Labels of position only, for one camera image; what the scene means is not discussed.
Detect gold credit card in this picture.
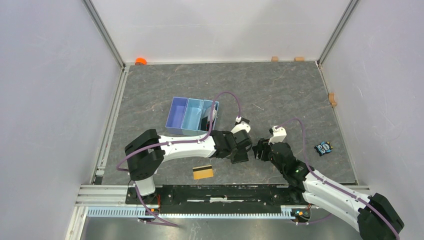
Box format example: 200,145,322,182
192,164,214,180

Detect black card holder wallet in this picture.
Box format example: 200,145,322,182
230,149,249,164

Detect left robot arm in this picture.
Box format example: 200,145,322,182
124,129,253,204

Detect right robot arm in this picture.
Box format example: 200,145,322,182
252,138,405,240

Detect light blue bin with cards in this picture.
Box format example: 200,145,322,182
197,99,219,132

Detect light blue middle bin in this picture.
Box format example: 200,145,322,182
181,98,204,136

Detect purple plastic bin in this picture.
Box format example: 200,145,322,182
165,96,189,135

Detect blue owl toy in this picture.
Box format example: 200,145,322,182
314,141,334,157

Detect wooden arch block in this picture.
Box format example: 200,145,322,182
328,92,338,108

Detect orange round object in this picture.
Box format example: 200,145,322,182
134,57,147,65

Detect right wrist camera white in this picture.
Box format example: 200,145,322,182
268,125,287,145

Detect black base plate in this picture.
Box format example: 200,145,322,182
125,184,312,214

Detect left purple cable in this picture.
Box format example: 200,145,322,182
115,91,243,228

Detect aluminium frame rail left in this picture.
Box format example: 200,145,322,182
65,0,129,240

